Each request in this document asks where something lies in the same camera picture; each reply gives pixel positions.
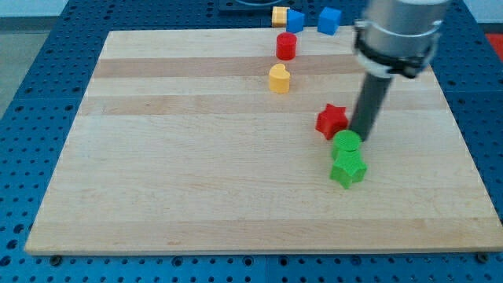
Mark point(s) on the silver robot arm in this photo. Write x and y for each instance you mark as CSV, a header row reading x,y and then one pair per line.
x,y
393,37

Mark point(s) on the yellow heart block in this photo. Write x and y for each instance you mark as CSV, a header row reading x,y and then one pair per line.
x,y
279,79

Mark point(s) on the red star block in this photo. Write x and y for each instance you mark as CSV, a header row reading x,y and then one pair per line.
x,y
331,120

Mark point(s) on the blue pentagon block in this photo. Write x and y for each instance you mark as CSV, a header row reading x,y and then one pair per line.
x,y
295,21

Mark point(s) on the blue cube block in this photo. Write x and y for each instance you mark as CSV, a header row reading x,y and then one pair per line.
x,y
329,20

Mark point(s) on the wooden board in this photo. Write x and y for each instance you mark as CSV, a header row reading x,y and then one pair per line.
x,y
180,148

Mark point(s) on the green cylinder block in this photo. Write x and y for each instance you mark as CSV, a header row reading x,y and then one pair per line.
x,y
345,141

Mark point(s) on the red cylinder block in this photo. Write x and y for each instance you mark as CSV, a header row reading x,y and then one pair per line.
x,y
286,46

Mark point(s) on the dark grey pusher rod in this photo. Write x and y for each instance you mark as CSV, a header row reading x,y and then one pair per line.
x,y
370,99

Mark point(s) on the green star block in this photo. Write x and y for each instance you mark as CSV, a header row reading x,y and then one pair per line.
x,y
348,168

